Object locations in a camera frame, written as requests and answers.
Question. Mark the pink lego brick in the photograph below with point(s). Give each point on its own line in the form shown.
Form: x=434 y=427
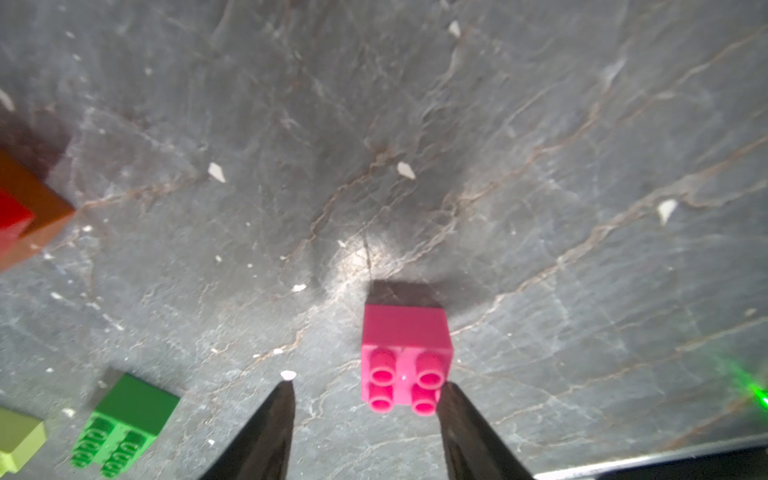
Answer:
x=406 y=357

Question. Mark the green lego brick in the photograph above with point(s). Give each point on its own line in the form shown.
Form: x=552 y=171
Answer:
x=123 y=425

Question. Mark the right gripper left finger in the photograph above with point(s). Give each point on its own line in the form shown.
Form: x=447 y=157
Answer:
x=261 y=450

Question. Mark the lime lego brick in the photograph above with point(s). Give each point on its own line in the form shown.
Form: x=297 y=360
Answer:
x=21 y=437

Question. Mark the red lego brick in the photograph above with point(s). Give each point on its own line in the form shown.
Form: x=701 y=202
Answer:
x=14 y=219

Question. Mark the orange lego brick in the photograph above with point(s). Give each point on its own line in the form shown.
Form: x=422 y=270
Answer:
x=52 y=212

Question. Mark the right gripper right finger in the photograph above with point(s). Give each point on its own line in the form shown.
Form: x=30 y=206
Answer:
x=472 y=449

